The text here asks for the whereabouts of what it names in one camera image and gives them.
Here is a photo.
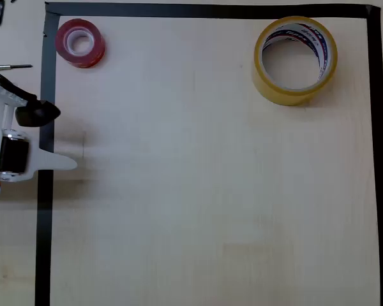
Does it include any small red tape roll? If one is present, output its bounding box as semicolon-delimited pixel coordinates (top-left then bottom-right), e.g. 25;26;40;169
54;18;107;69

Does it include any large yellow tape roll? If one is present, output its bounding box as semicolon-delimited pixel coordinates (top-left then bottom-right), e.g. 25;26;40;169
252;15;339;107

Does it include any black webcam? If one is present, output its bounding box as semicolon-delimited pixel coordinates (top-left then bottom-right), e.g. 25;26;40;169
15;99;62;129

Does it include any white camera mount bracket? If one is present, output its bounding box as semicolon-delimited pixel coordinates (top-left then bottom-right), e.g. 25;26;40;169
0;78;30;109

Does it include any black camera cable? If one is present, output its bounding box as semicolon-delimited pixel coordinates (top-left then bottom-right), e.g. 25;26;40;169
0;68;38;103

